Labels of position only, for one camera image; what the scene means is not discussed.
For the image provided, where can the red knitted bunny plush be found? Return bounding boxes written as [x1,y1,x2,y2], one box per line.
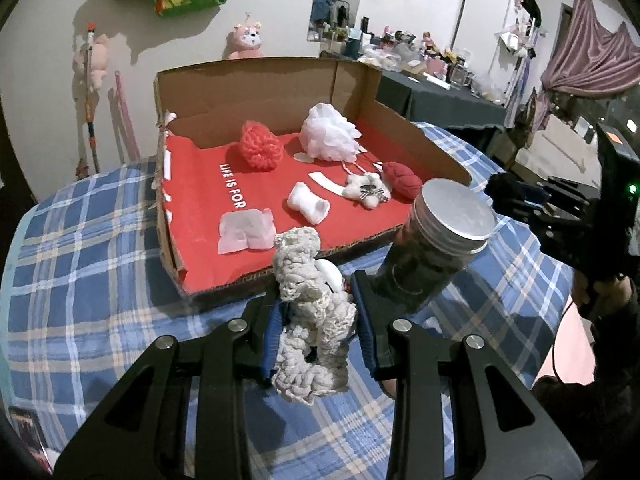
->
[382,162,423,200]

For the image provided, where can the white fluffy bunny keychain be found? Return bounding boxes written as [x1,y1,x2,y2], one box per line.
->
[342,172,390,210]

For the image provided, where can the cream chunky knit scrunchie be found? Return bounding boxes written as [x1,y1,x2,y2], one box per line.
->
[271,226,357,405]

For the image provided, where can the white mesh bath pouf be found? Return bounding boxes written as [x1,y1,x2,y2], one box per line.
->
[299,103,362,162]

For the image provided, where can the white cloth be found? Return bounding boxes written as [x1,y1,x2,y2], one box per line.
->
[286,181,331,226]

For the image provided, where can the white gauze pad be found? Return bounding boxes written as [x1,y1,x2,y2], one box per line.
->
[218,208,277,255]

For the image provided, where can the coral red bath pouf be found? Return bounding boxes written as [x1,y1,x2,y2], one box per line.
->
[239,120,284,171]

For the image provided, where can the tall glass jar dark contents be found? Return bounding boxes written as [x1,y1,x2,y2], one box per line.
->
[372,178,497,312]

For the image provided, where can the dark green covered side table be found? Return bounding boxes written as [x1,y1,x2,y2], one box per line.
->
[319,49,509,137]

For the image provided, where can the white wardrobe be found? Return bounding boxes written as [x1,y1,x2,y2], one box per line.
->
[454,0,528,101]

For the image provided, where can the purple curtain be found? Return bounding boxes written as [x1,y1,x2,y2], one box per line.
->
[532,0,639,131]

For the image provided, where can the blue plaid tablecloth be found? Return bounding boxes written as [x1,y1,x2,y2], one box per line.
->
[0,120,576,480]

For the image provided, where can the cardboard box red lining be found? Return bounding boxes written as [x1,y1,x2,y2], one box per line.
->
[155,58,471,306]

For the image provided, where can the pink horned plush toy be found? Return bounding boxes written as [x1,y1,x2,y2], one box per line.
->
[229,13,264,60]

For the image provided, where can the orange tipped stick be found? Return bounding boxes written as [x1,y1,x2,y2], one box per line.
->
[75,23,100,174]

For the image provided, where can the pink plush on wall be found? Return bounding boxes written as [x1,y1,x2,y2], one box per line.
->
[74,35,110,91]

